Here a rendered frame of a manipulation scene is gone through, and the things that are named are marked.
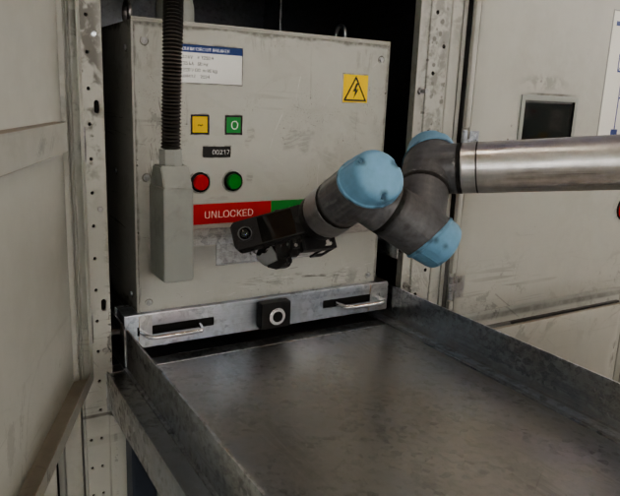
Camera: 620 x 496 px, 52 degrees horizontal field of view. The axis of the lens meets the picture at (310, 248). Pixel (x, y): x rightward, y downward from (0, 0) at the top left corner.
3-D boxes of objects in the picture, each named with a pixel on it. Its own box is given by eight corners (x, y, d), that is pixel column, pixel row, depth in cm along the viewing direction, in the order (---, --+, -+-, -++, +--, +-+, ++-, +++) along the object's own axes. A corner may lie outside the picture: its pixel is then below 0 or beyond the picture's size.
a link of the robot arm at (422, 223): (470, 199, 92) (410, 156, 89) (464, 256, 84) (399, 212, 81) (434, 226, 97) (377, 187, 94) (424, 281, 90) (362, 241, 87)
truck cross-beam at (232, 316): (386, 308, 133) (388, 280, 131) (125, 351, 105) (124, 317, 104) (372, 301, 137) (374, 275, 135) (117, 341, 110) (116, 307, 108)
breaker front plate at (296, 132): (376, 289, 130) (392, 45, 120) (141, 323, 106) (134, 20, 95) (372, 287, 131) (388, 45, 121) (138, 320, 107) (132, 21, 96)
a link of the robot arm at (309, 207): (321, 231, 87) (308, 175, 89) (306, 241, 91) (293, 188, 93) (366, 227, 91) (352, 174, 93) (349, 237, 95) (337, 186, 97)
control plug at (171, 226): (195, 280, 98) (194, 166, 94) (163, 284, 96) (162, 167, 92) (177, 269, 105) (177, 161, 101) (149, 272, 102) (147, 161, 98)
